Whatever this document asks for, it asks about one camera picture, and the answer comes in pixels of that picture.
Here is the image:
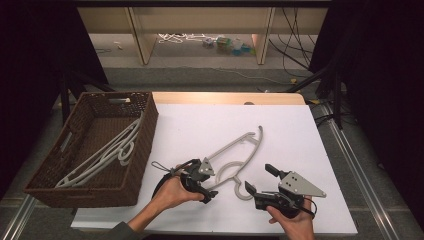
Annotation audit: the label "dark curtain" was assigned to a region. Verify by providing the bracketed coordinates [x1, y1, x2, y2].
[0, 0, 110, 201]
[309, 0, 424, 231]

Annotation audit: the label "colourful toy pile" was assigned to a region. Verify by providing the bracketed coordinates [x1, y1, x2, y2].
[202, 35, 257, 57]

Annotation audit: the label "thin white floor cable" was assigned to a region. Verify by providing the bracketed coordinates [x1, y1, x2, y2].
[179, 64, 295, 85]

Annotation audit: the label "person's right hand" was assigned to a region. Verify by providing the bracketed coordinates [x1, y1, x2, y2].
[266, 196, 316, 240]

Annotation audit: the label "brown wicker basket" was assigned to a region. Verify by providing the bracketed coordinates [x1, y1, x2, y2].
[23, 91, 160, 209]

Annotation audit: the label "metal floor rail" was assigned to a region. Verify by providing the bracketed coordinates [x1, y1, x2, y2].
[0, 194, 38, 240]
[320, 102, 401, 240]

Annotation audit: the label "light wooden shelf unit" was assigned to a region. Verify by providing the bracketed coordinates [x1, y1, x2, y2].
[77, 7, 330, 66]

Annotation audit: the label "grey sleeve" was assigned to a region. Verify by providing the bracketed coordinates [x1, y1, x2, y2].
[99, 221, 148, 240]

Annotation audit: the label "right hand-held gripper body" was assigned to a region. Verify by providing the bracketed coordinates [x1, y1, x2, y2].
[253, 169, 327, 220]

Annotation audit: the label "black metal stand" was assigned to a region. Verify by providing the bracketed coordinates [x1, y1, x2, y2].
[285, 64, 345, 130]
[59, 70, 116, 125]

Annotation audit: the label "thin grey cord loop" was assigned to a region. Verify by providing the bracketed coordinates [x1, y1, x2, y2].
[151, 160, 178, 175]

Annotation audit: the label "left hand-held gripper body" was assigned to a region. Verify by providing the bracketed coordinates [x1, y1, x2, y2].
[179, 157, 216, 197]

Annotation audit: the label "white table mat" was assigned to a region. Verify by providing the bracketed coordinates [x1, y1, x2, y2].
[70, 103, 359, 236]

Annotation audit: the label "person's left hand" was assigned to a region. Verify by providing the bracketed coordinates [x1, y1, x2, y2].
[151, 175, 205, 212]

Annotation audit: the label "black hanging cables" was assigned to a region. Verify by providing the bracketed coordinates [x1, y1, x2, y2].
[268, 7, 318, 72]

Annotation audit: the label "white cord bundle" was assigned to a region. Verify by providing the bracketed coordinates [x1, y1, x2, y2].
[157, 32, 218, 45]

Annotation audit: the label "black wrist strap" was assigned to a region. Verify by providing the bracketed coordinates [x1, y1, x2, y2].
[300, 196, 318, 220]
[151, 172, 177, 201]

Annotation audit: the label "grey plastic clothes hanger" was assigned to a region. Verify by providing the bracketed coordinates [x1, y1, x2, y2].
[63, 126, 141, 188]
[54, 111, 144, 188]
[207, 125, 264, 202]

